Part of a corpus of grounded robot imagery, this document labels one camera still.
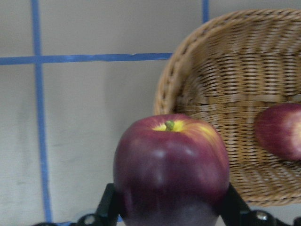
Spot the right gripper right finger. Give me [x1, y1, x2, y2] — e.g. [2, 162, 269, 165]
[220, 183, 251, 226]

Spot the dark red apple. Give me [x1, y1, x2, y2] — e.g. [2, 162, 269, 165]
[113, 114, 230, 226]

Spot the wicker basket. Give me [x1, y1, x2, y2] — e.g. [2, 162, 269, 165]
[154, 9, 301, 206]

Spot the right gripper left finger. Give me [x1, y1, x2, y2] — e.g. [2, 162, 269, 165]
[95, 183, 119, 226]

